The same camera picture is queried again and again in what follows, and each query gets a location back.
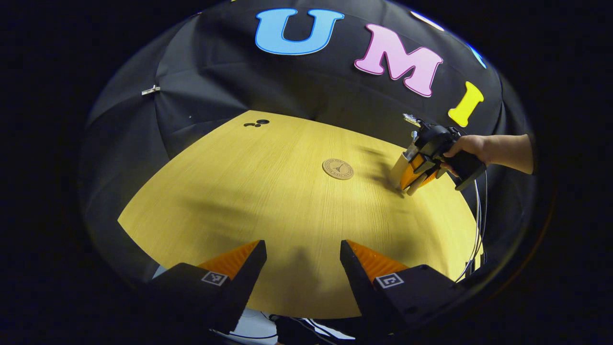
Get round cork coaster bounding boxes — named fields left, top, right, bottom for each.
left=322, top=159, right=354, bottom=180

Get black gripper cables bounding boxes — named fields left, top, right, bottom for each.
left=455, top=177, right=489, bottom=283

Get black floor cables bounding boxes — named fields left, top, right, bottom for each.
left=211, top=311, right=355, bottom=345

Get beige cup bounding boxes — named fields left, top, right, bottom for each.
left=389, top=144, right=434, bottom=196

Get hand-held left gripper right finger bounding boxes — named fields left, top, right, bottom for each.
left=340, top=240, right=465, bottom=336

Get black backdrop cloth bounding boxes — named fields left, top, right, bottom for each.
left=79, top=0, right=534, bottom=288

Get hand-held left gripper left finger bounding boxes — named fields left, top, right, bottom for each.
left=146, top=240, right=267, bottom=334

